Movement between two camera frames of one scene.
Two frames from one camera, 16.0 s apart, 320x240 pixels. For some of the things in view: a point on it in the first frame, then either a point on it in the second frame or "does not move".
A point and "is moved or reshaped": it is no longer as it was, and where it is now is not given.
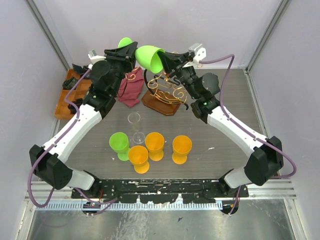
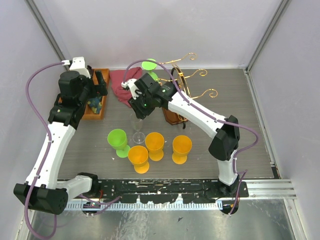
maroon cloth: [130, 88] does not move
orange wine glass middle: [154, 143] does not move
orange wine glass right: [182, 145] does not move
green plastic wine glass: [119, 142] is moved or reshaped
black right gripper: [173, 63] -> [140, 113]
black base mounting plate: [162, 191] does not move
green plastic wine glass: [147, 55] is moved or reshaped
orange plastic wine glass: [138, 155] does not move
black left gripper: [125, 55] -> [98, 89]
